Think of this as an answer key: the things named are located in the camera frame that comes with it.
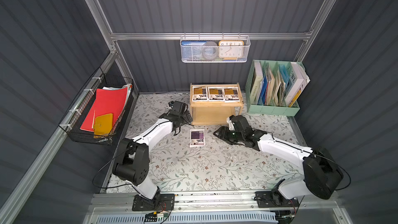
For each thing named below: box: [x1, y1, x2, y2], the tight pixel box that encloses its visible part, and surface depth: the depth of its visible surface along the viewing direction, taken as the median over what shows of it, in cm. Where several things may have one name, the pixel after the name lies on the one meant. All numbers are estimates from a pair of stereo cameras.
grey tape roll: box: [202, 40, 219, 61], surface depth 91 cm
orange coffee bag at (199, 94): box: [191, 86, 208, 102], surface depth 91 cm
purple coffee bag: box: [189, 128, 206, 148], surface depth 98 cm
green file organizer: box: [245, 59, 311, 117], surface depth 103 cm
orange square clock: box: [218, 39, 245, 61], surface depth 90 cm
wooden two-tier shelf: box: [189, 82, 245, 126], surface depth 92 cm
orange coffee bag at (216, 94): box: [207, 87, 225, 102], surface depth 91 cm
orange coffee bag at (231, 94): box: [222, 87, 240, 103], surface depth 91 cm
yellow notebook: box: [93, 113, 114, 139], surface depth 70 cm
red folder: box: [79, 87, 129, 133], surface depth 73 cm
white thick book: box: [285, 61, 311, 108], surface depth 98 cm
